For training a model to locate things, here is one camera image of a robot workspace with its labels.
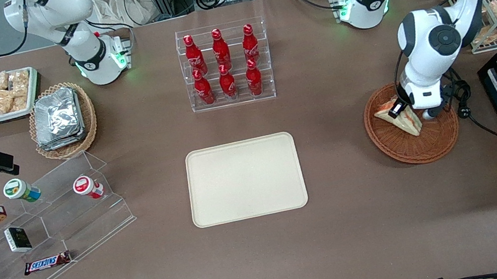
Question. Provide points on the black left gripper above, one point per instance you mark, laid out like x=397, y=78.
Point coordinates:
x=397, y=108

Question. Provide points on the triangle sandwich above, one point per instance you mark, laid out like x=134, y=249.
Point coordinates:
x=404, y=124

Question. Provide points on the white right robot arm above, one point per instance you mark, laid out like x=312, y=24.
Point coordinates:
x=85, y=55

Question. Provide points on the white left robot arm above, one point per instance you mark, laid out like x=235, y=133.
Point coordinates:
x=435, y=40

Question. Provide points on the brown round wicker basket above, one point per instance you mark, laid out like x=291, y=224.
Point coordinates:
x=429, y=148

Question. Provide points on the light wicker oval basket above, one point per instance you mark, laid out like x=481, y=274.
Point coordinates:
x=89, y=119

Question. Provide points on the cream rectangular tray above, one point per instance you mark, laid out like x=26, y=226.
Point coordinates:
x=245, y=181

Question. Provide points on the green lid sunflower jar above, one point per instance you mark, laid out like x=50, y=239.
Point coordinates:
x=14, y=188

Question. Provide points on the black tea box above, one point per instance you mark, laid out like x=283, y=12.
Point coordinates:
x=18, y=240

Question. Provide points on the silver foil pack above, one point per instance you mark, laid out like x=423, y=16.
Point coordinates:
x=60, y=144
x=58, y=117

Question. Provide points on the red lid jar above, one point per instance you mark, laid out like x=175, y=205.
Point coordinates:
x=82, y=185

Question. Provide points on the Snickers chocolate bar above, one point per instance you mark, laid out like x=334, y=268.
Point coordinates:
x=47, y=263

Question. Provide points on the clear acrylic stepped shelf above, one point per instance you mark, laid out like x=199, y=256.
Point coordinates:
x=89, y=223

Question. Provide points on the red cola bottle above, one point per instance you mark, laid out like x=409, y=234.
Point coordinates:
x=254, y=81
x=250, y=43
x=204, y=91
x=228, y=85
x=193, y=54
x=220, y=48

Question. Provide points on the clear acrylic bottle rack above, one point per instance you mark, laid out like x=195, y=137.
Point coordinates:
x=237, y=59

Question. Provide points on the white cloth bag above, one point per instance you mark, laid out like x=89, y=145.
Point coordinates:
x=122, y=3

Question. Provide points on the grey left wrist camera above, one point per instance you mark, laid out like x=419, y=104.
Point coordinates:
x=430, y=114

